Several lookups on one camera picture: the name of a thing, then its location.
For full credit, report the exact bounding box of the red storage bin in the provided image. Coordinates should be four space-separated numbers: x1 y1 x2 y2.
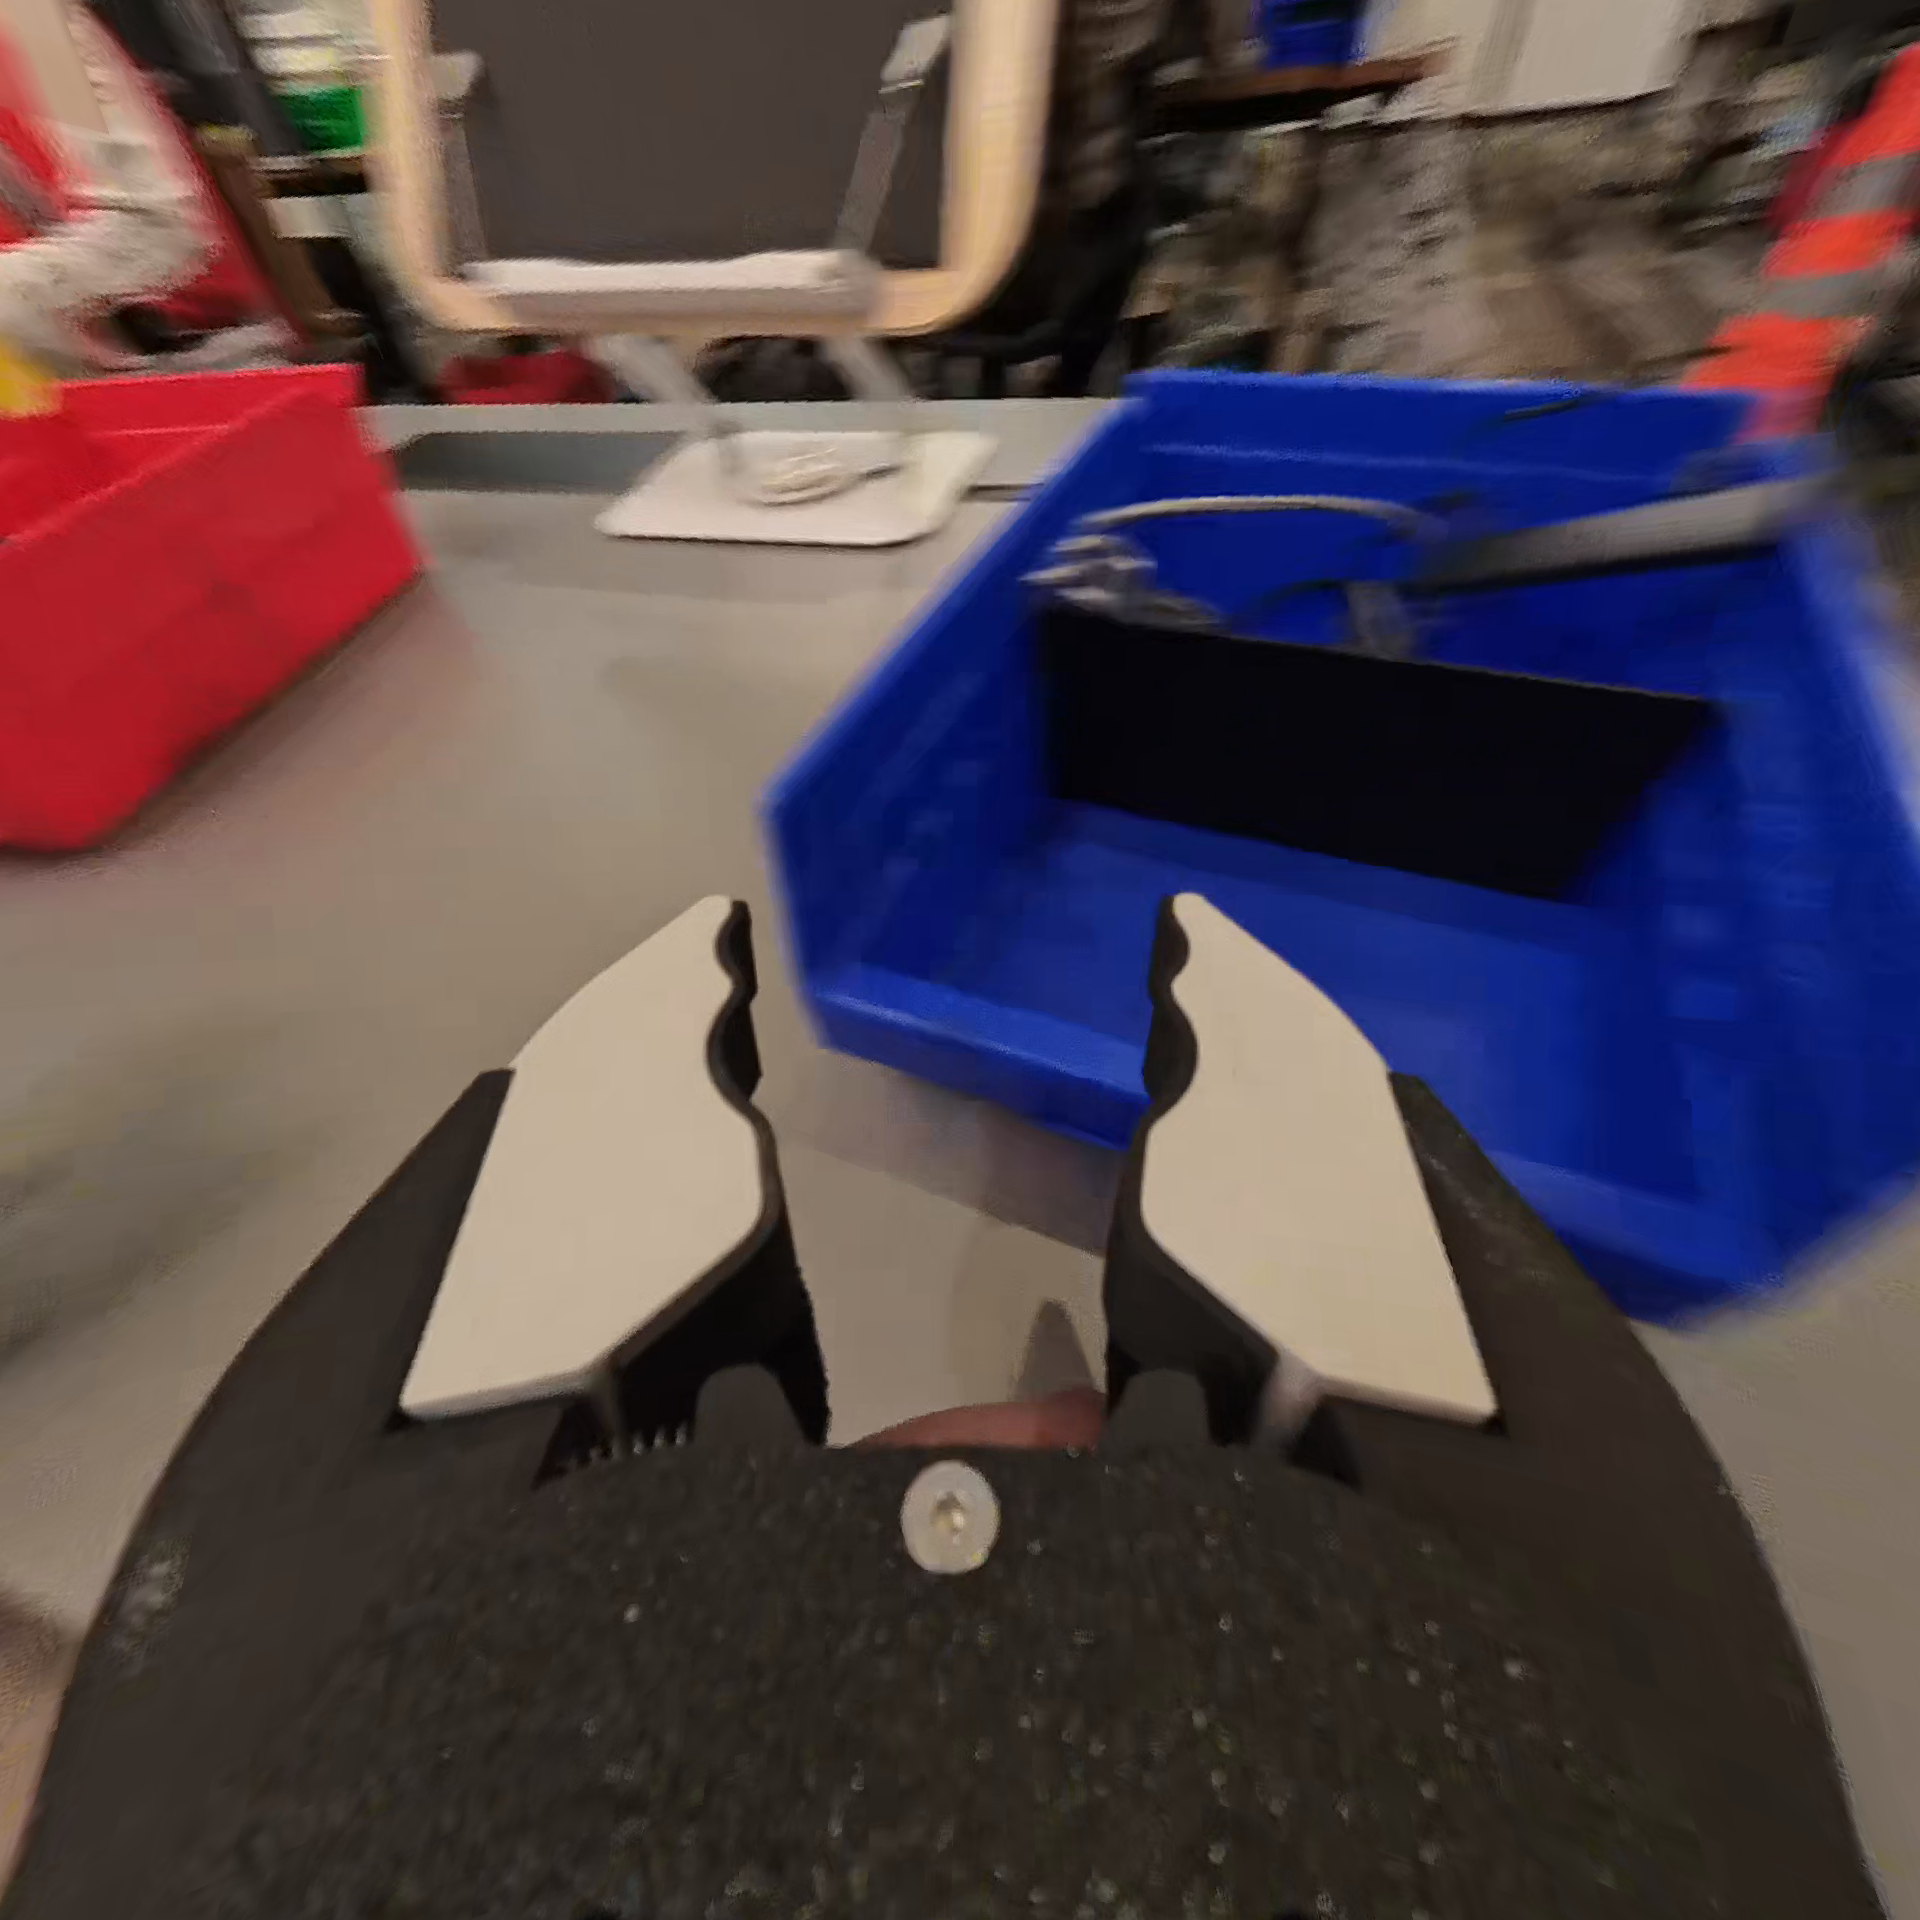
0 366 422 856

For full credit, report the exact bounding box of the grey desk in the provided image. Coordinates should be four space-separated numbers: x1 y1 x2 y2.
0 396 1920 1920

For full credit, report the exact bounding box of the wood-framed black board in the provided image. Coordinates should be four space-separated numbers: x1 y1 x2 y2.
367 0 1061 339

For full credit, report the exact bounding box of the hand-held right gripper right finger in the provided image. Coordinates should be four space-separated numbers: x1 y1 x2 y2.
1105 891 1500 1466

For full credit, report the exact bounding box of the black bin divider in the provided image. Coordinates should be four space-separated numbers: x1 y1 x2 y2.
1042 606 1710 903

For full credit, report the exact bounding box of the grey USB hub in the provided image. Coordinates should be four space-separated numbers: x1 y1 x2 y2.
1049 472 1846 601

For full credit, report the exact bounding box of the blue storage bin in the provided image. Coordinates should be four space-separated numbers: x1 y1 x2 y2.
762 366 1920 1321

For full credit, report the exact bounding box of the orange traffic cone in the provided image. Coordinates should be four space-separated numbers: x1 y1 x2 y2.
1687 50 1920 437

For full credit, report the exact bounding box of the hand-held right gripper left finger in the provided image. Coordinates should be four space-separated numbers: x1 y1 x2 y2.
396 898 828 1435

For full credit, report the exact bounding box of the white folding stand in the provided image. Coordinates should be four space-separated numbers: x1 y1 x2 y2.
451 246 998 548

